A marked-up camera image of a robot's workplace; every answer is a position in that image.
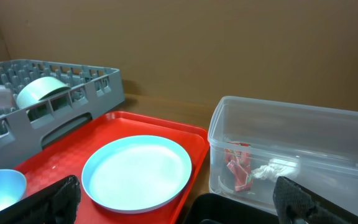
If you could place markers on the light blue plate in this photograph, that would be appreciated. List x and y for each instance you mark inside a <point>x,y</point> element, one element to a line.
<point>136,174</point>

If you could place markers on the green bowl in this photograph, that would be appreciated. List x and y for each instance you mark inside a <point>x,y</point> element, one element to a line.
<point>39,90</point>

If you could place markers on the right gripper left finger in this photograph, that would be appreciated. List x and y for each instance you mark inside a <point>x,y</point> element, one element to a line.
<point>56,204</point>

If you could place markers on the black waste tray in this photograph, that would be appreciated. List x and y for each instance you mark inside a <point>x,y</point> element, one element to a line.
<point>213,208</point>

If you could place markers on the clear plastic bin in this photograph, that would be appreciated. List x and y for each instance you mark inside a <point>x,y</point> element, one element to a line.
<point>324,141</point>

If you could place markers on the grey dishwasher rack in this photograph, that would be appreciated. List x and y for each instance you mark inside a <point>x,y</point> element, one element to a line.
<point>92,91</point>

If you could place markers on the red plastic tray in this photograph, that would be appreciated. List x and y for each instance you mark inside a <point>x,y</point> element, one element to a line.
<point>68,156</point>

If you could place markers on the red snack wrapper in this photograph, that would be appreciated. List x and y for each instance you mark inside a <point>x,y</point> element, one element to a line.
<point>239,163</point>

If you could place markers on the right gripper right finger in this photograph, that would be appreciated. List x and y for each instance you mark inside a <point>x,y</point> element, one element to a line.
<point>297,204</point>

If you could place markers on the white tissue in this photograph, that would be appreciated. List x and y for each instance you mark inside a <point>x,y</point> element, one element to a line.
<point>276,168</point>

